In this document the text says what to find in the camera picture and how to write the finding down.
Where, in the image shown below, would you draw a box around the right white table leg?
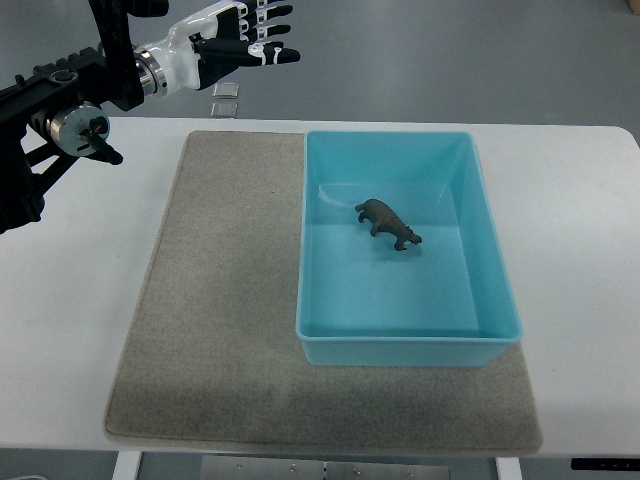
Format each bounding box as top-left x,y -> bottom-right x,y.
495,457 -> 523,480

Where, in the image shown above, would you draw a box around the upper silver floor plate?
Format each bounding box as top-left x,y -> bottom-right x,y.
212,82 -> 239,99

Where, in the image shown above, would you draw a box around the brown toy hippo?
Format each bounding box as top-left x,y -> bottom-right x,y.
354,198 -> 422,251

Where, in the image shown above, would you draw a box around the black table control panel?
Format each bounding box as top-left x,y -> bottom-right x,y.
571,457 -> 640,472

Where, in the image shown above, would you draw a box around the blue plastic box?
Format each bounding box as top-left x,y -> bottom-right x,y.
296,131 -> 522,367

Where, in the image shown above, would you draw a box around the grey metal table crossbar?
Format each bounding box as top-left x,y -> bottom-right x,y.
200,455 -> 451,480

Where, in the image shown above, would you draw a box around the left white table leg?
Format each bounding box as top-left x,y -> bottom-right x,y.
112,451 -> 142,480

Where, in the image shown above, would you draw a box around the grey felt mat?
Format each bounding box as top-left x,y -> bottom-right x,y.
105,131 -> 542,456

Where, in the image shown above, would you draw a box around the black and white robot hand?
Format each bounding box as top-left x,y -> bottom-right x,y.
134,1 -> 300,97

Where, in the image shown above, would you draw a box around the lower silver floor plate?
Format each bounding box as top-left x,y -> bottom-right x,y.
210,102 -> 238,119

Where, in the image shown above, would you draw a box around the silver floor plate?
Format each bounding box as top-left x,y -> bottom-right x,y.
212,82 -> 239,99
210,102 -> 238,119

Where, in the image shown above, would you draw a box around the white table leg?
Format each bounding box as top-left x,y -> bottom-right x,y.
495,457 -> 523,480
112,451 -> 142,480

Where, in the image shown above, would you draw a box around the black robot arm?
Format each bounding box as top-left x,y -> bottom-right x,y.
1,1 -> 169,231

